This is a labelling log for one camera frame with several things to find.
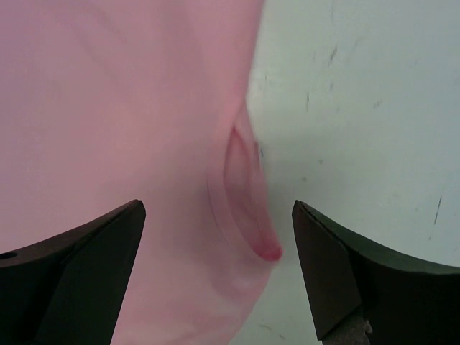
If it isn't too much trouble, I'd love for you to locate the pink t shirt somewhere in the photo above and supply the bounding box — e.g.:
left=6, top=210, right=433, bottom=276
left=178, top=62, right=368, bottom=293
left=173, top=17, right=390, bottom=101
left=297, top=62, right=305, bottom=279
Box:
left=1, top=1, right=282, bottom=344

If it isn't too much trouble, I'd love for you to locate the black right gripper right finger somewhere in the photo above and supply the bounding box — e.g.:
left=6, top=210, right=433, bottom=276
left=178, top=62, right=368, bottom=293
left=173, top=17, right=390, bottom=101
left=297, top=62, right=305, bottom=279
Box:
left=292, top=201, right=459, bottom=344

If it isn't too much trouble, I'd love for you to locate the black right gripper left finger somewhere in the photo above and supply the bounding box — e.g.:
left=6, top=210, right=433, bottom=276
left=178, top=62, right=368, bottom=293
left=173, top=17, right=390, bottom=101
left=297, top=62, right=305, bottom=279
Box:
left=1, top=200, right=146, bottom=345

